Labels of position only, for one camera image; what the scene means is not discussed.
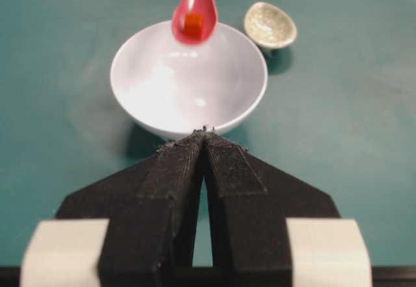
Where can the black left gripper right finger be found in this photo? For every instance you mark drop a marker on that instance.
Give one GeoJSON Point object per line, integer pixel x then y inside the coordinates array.
{"type": "Point", "coordinates": [269, 228]}

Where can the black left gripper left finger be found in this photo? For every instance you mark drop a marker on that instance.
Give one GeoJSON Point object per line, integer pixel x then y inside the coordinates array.
{"type": "Point", "coordinates": [129, 229]}

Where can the small red block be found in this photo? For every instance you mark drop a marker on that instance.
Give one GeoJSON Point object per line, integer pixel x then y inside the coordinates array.
{"type": "Point", "coordinates": [193, 26]}

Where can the red plastic soup spoon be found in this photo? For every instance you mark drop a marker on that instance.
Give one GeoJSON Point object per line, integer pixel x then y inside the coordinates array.
{"type": "Point", "coordinates": [210, 19]}

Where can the white ceramic bowl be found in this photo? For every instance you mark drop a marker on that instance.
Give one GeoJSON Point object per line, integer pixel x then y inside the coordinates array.
{"type": "Point", "coordinates": [171, 89]}

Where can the small crackle-glaze cup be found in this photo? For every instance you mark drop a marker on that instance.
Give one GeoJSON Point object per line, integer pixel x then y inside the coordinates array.
{"type": "Point", "coordinates": [269, 26]}

